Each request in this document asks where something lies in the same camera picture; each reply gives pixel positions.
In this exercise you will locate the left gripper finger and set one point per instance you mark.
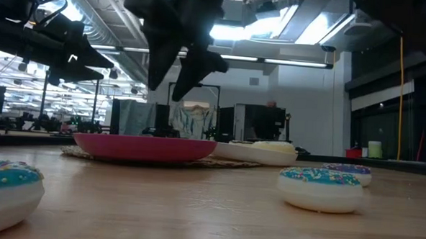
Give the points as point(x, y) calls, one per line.
point(79, 45)
point(74, 72)

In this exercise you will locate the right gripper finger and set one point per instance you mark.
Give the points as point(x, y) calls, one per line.
point(201, 65)
point(159, 34)

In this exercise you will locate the small blue sprinkled donut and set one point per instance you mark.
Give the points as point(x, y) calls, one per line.
point(4, 200)
point(319, 196)

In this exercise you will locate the small purple sprinkled donut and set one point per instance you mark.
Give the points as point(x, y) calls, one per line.
point(358, 174)

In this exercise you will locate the ceiling light bar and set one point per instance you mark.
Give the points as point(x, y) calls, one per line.
point(294, 63)
point(239, 57)

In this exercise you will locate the background robot equipment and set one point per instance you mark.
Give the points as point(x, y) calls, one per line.
point(54, 123)

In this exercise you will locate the patterned cloth cover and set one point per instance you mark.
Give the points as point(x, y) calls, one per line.
point(193, 120)

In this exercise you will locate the grey cloth cover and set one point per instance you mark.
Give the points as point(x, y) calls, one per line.
point(135, 116)

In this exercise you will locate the black computer cabinet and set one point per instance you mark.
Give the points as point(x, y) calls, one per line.
point(263, 121)

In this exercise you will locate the pink plate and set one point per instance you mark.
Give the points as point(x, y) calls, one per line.
point(143, 149)

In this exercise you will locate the round woven placemat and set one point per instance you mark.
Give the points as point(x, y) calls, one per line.
point(232, 164)

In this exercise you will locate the white plate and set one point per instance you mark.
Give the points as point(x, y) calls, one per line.
point(254, 156)

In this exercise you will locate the red container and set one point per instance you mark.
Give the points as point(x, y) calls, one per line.
point(353, 153)

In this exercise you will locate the pale green container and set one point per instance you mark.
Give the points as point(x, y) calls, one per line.
point(374, 149)

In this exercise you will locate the black stand frame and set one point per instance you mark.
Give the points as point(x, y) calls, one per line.
point(194, 84)

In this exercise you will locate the silver air duct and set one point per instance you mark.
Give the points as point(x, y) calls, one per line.
point(101, 28)

